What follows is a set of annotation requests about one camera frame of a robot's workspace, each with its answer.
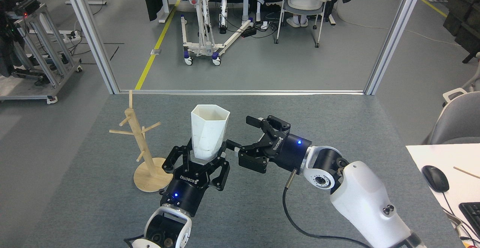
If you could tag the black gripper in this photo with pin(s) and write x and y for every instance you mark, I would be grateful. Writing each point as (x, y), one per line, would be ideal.
(185, 191)
(292, 152)

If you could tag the white faceted cup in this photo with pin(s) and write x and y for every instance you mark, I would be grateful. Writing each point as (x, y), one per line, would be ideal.
(208, 135)

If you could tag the wooden cup rack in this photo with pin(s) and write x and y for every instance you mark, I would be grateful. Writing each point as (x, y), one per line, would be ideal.
(144, 143)

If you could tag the black power strip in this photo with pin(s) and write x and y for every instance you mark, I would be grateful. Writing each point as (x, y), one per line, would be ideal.
(248, 33)

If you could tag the white wheeled lift stand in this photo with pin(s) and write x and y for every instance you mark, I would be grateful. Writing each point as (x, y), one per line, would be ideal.
(198, 47)

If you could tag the white power strip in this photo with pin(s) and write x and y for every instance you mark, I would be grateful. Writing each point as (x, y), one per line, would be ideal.
(264, 25)
(74, 35)

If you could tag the silver floor socket plate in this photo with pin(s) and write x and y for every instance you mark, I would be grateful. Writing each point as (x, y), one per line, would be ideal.
(156, 52)

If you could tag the person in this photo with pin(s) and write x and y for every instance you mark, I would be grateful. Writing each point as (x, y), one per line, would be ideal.
(293, 22)

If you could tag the black computer mouse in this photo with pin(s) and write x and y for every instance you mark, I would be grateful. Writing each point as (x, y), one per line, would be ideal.
(435, 178)

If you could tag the grey office chair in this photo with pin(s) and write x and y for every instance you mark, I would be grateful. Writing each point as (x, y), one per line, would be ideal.
(461, 124)

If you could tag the white desk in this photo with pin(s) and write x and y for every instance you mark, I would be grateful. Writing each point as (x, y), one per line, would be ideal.
(465, 154)

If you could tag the thin wooden stick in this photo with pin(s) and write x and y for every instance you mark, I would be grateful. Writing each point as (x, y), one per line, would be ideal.
(467, 172)

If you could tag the black keyboard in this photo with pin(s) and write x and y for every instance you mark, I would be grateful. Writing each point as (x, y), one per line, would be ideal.
(473, 218)

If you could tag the black stacked crates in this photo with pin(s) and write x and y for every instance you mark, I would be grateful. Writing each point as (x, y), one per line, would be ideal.
(465, 15)

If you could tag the silver frame rail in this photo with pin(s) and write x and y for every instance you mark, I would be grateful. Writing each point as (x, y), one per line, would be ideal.
(243, 92)

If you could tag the silver frame post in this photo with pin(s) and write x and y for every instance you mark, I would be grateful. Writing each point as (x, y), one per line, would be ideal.
(393, 38)
(92, 34)

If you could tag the metal frame cart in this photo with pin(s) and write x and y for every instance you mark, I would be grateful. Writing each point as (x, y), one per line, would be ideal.
(41, 53)

